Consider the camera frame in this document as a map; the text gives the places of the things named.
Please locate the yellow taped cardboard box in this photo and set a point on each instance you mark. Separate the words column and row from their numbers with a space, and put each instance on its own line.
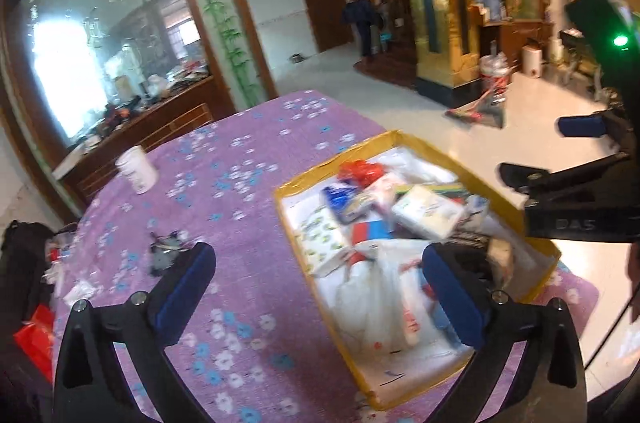
column 345, row 158

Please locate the broom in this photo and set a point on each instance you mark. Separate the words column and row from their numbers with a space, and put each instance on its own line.
column 475, row 115

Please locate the wooden door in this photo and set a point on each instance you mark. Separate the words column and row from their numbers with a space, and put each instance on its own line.
column 322, row 3

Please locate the white plastic jar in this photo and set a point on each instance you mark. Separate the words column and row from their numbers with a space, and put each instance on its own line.
column 136, row 170

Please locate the pink tissue pack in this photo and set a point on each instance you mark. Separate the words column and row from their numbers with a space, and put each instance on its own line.
column 382, row 193

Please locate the wooden sideboard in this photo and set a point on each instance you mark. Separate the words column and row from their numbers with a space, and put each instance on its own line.
column 165, row 113

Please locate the clear water bottle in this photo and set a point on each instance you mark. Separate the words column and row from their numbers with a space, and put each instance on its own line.
column 492, row 0

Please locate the wooden console cabinet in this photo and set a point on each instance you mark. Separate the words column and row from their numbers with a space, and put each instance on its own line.
column 510, row 38

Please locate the white cylindrical appliance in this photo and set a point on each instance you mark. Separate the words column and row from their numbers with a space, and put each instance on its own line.
column 556, row 50
column 532, row 60

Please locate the black bag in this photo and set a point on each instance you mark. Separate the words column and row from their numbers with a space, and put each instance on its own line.
column 22, row 263

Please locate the white and red bucket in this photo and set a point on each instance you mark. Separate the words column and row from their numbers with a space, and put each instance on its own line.
column 495, row 75

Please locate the white cloth bag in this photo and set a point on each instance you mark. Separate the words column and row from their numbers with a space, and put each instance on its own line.
column 415, row 165

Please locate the white tissue pack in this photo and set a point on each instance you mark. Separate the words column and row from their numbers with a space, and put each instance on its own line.
column 427, row 210

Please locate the multicolour striped cloth pack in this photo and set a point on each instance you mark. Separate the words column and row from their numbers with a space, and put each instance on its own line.
column 450, row 190

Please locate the wooden stair platform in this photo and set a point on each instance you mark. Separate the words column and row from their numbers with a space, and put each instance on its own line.
column 385, row 70

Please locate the purple floral tablecloth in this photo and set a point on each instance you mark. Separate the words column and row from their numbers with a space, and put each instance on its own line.
column 240, row 153

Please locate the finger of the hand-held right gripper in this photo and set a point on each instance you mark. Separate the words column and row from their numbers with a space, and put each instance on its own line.
column 580, row 126
column 520, row 175

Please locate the red shopping bag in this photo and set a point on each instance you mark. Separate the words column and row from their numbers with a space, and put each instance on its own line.
column 35, row 338

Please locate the green bamboo decoration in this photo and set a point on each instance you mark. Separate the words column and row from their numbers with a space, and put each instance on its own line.
column 230, row 33

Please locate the white blue plastic bags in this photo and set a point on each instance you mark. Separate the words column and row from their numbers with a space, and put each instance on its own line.
column 380, row 298

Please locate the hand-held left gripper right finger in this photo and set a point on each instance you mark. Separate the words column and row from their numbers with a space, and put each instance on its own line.
column 455, row 303

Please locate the glass partition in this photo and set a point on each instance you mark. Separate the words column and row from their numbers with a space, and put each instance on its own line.
column 100, row 53

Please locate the golden pillar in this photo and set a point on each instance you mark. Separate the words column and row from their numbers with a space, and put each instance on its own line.
column 435, row 3

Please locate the lemon print tissue pack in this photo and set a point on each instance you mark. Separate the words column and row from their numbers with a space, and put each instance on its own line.
column 322, row 238

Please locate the red plastic bag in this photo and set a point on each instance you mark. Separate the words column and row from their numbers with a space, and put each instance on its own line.
column 360, row 172

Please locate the black packet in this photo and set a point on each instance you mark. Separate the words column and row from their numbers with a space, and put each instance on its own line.
column 465, row 239

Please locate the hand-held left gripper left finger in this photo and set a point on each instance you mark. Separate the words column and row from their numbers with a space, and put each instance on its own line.
column 185, row 298

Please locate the blue tissue packet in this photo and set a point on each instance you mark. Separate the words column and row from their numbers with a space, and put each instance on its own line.
column 342, row 198

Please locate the blue and white packet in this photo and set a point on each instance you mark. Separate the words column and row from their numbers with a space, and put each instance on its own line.
column 475, row 205

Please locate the colourful sponge pack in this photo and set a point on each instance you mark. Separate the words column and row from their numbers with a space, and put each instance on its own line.
column 372, row 230

